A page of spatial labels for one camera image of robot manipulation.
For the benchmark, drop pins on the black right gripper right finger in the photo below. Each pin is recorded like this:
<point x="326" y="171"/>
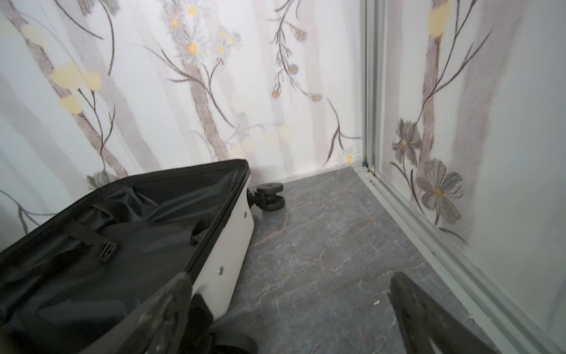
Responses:
<point x="425" y="326"/>

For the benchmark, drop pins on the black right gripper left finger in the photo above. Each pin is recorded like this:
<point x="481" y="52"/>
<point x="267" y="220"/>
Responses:
<point x="156" y="326"/>

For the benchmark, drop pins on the white hard-shell suitcase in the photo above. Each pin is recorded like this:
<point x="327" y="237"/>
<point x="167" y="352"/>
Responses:
<point x="78" y="275"/>

